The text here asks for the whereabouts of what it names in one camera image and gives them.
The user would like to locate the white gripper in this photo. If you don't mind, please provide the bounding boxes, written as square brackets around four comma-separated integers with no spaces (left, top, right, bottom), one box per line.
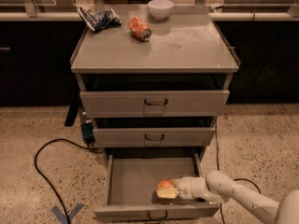
[156,177,193,200]

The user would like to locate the orange fruit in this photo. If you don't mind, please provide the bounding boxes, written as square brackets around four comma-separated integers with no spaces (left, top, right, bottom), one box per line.
[156,179,173,190]

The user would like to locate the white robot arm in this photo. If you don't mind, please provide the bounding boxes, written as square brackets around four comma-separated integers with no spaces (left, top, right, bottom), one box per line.
[156,171,299,224]

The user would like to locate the bottom grey drawer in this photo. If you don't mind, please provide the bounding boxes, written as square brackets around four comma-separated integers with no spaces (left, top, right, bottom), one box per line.
[94,148,219,222]

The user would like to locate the grey drawer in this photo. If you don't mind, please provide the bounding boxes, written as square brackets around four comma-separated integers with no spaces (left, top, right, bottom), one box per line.
[80,90,229,118]
[93,127,215,147]
[94,148,219,222]

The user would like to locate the middle grey drawer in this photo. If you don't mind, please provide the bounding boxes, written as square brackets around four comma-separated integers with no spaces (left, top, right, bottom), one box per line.
[93,127,215,147]

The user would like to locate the top grey drawer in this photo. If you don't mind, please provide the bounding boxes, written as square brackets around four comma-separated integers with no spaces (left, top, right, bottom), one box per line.
[80,90,229,118]

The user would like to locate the grey drawer cabinet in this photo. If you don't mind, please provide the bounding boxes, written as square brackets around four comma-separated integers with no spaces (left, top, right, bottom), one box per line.
[71,6,239,154]

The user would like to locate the blue power adapter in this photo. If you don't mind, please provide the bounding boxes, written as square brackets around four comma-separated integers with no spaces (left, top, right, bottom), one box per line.
[81,122,95,144]

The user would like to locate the blue tape floor mark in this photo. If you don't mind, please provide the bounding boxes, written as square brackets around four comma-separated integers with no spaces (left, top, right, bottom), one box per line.
[51,203,84,224]

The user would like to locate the orange soda can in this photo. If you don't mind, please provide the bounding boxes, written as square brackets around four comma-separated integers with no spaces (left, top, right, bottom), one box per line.
[129,17,151,42]

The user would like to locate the white bowl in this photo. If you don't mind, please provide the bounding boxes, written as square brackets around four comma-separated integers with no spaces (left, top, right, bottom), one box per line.
[148,0,174,21]

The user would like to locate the blue chip bag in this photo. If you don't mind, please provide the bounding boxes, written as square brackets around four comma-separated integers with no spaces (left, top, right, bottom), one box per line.
[78,7,121,32]

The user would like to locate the black cable right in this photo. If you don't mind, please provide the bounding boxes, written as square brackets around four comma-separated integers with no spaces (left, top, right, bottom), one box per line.
[214,121,262,224]

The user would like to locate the black cable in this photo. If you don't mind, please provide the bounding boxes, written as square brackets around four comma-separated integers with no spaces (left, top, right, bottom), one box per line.
[33,138,103,224]
[214,121,262,224]

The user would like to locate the black cable left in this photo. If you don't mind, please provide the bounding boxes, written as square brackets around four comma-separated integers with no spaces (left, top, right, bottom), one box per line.
[33,138,103,224]

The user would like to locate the grey counter rail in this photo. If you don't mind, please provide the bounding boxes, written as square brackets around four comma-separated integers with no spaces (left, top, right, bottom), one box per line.
[0,11,299,22]

